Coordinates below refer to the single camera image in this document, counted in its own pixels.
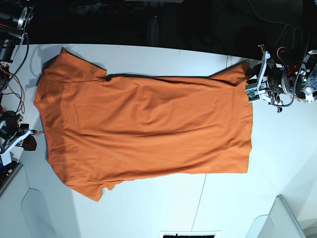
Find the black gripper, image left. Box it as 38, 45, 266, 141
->
0, 111, 41, 151

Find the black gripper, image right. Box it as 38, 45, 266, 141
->
246, 44, 297, 113

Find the orange t-shirt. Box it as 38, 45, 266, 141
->
34, 50, 253, 201

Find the grey tool tray, left edge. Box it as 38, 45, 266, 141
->
0, 161, 23, 195

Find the grey box, bottom right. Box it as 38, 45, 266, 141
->
246, 195, 305, 238

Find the white framed black panel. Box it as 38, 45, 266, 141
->
159, 231, 221, 238

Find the white wrist camera, image right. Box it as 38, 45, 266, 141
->
245, 83, 261, 103

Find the white wrist camera, image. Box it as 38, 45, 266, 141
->
245, 83, 261, 103
0, 148, 12, 166

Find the white wrist camera, image left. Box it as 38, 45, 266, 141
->
0, 148, 12, 166

